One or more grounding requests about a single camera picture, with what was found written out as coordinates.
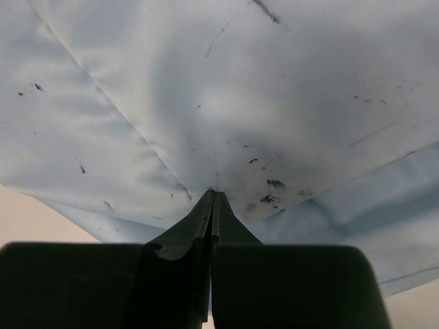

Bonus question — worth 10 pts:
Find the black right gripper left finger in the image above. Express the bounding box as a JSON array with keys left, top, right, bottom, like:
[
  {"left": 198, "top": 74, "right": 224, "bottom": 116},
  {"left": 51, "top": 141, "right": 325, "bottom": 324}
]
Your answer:
[{"left": 1, "top": 191, "right": 215, "bottom": 328}]

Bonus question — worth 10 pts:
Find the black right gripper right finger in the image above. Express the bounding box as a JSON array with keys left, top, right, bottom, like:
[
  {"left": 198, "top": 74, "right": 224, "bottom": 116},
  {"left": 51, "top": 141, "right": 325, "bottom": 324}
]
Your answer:
[{"left": 211, "top": 193, "right": 391, "bottom": 329}]

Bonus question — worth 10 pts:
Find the light blue pillowcase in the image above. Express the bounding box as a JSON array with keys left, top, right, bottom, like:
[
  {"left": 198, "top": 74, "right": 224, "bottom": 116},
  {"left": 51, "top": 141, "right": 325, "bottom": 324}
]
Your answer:
[{"left": 1, "top": 1, "right": 438, "bottom": 295}]

